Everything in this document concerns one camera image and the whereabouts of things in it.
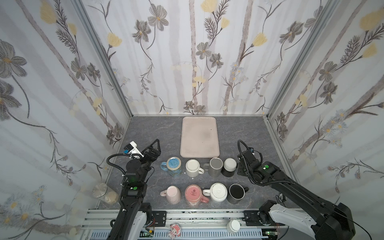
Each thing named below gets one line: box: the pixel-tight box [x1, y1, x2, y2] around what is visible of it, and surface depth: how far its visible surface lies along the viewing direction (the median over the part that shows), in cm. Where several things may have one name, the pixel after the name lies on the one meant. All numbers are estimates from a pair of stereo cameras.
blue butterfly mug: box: [160, 156, 182, 177], surface depth 84 cm
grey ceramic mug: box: [202, 157, 224, 178], surface depth 85 cm
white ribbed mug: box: [202, 182, 228, 202], surface depth 77 cm
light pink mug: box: [160, 185, 182, 205], surface depth 76 cm
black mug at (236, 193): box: [226, 183, 249, 205], surface depth 76 cm
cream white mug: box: [185, 159, 205, 178], surface depth 88 cm
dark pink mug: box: [184, 184, 210, 205], surface depth 73 cm
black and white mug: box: [221, 158, 237, 177], surface depth 86 cm
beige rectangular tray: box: [180, 116, 220, 158], surface depth 109 cm
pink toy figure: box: [168, 223, 182, 240], surface depth 70 cm
